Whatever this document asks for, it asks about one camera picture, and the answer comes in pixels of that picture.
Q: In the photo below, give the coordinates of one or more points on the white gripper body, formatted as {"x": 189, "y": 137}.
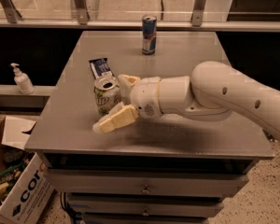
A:
{"x": 145, "y": 96}

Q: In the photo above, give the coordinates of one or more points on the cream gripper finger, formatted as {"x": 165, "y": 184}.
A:
{"x": 126, "y": 84}
{"x": 119, "y": 116}

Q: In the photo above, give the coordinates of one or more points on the green white 7up can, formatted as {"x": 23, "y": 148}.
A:
{"x": 107, "y": 93}

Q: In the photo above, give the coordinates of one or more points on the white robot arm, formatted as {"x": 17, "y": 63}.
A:
{"x": 211, "y": 92}

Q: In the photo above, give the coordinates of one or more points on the blue silver redbull can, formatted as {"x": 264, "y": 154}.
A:
{"x": 149, "y": 30}

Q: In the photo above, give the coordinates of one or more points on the dark blue snack packet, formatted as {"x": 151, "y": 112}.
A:
{"x": 100, "y": 67}

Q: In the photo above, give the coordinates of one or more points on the grey drawer cabinet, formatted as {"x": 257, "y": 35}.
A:
{"x": 64, "y": 140}

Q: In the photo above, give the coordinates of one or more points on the top grey drawer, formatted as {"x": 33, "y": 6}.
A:
{"x": 146, "y": 183}

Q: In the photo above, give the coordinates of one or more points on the grey drawer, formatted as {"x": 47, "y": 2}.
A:
{"x": 144, "y": 205}
{"x": 146, "y": 183}

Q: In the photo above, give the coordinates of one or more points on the white pump soap bottle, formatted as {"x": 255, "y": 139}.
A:
{"x": 22, "y": 80}

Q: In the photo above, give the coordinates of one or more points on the white cardboard box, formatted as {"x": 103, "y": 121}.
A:
{"x": 24, "y": 191}

